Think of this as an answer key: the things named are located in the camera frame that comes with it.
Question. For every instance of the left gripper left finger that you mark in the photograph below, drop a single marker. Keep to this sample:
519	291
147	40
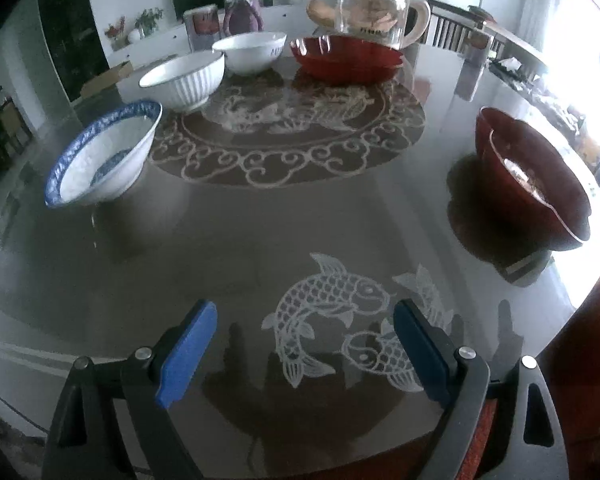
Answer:
85	440

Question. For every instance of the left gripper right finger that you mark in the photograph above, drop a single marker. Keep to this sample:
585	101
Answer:
489	429

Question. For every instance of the red flower plate gold text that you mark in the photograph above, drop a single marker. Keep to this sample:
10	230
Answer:
529	179

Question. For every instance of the blue white patterned plate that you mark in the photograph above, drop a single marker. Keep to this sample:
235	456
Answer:
106	158

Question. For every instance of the white ribbed bowl black rim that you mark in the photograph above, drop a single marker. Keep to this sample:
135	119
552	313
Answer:
186	82

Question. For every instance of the white bowl blue text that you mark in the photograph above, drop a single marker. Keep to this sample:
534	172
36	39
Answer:
251	53

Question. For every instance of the white tv cabinet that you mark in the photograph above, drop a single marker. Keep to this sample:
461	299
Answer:
292	20

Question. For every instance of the green potted plant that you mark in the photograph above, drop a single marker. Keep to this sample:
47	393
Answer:
147	22

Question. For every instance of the wooden chair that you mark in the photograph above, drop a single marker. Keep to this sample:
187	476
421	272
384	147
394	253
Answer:
450	26

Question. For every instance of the purple thermos jar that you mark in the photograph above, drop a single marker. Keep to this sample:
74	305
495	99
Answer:
241	17

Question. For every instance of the tan woven basket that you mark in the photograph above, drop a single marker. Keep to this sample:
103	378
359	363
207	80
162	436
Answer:
321	13

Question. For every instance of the glass pitcher cream handle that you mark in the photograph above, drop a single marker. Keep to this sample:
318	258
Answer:
394	23

